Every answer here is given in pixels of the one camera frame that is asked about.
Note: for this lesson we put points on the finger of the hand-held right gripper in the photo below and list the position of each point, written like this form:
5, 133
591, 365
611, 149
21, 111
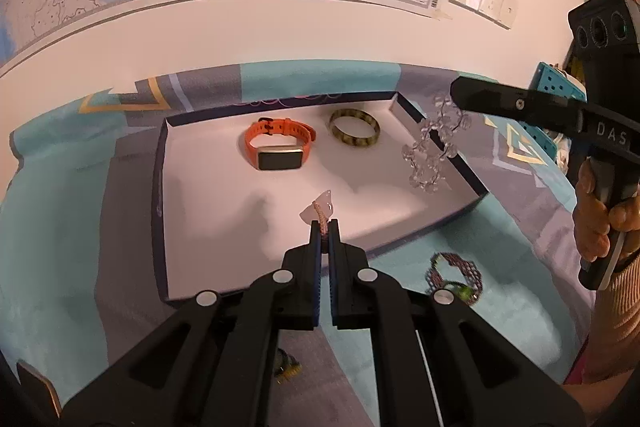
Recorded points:
500, 99

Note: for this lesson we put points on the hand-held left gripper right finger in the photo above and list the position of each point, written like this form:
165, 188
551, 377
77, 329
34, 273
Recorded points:
336, 279

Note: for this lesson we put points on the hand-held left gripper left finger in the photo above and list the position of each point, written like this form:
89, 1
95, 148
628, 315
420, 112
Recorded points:
315, 279

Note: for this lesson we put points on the small green yellow charm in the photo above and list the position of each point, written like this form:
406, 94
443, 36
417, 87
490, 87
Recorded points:
287, 367

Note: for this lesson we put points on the dark blue jewelry box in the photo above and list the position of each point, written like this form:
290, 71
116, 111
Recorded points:
225, 217

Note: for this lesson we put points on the person's right forearm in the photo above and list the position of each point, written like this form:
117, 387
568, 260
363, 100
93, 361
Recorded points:
617, 322

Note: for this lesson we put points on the person's right hand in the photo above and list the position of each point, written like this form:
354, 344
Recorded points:
587, 227

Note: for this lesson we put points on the blue plastic box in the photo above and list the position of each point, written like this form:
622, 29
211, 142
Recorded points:
550, 82

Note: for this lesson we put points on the orange smartwatch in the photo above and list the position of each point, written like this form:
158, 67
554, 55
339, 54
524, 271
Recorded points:
279, 158

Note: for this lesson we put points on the green yellow bangle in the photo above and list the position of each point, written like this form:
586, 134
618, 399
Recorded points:
352, 142

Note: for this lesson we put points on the printed teal grey blanket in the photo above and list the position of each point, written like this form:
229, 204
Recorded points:
75, 207

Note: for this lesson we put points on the brown orange-edged flat object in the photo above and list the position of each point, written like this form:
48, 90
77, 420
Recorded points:
37, 389

